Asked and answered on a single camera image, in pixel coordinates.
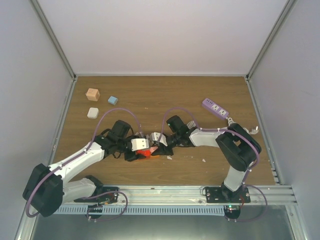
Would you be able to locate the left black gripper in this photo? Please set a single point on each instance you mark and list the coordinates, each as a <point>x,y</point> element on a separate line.
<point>133,156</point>

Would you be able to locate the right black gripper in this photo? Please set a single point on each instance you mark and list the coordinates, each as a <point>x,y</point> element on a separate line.
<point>164,151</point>

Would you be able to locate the red plug adapter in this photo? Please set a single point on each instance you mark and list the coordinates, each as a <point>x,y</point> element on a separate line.
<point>143,152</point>

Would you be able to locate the white square plug adapter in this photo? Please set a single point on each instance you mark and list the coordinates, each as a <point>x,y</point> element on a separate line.
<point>93,113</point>

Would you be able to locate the light blue usb charger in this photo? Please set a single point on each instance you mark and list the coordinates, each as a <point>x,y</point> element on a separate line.
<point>113,100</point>

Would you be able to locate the purple power strip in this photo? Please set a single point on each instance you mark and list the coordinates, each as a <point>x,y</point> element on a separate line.
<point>215,109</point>

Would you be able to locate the peach cube power adapter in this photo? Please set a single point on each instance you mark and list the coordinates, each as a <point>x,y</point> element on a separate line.
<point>93,94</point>

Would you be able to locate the pink plug adapter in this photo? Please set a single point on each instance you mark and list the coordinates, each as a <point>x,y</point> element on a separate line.
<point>153,149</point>

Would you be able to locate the orange power strip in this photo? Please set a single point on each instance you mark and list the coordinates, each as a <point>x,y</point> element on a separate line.
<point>147,157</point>

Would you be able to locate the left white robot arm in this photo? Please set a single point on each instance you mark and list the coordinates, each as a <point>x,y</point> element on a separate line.
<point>61,173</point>

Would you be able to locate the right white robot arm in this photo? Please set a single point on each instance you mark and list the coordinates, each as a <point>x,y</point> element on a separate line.
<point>239,148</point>

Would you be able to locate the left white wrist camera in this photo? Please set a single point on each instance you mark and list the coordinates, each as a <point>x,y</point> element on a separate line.
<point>138,144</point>

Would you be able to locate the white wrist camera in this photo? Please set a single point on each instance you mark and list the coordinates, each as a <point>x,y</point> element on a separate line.
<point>159,137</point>
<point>138,144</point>

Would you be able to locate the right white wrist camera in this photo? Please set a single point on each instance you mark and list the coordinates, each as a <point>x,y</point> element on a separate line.
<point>159,137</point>

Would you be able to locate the aluminium front rail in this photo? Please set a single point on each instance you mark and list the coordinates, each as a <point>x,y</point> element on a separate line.
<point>162,193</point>

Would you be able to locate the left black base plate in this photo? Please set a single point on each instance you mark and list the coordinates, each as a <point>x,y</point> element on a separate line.
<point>109,196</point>

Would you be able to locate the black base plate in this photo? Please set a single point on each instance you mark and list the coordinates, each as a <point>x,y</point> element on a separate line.
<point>223,195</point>
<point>109,196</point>

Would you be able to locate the grey slotted cable duct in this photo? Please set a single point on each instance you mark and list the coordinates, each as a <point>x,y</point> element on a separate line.
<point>74,209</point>

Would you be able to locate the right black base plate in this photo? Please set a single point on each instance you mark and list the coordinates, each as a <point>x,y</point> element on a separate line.
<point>223,195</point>

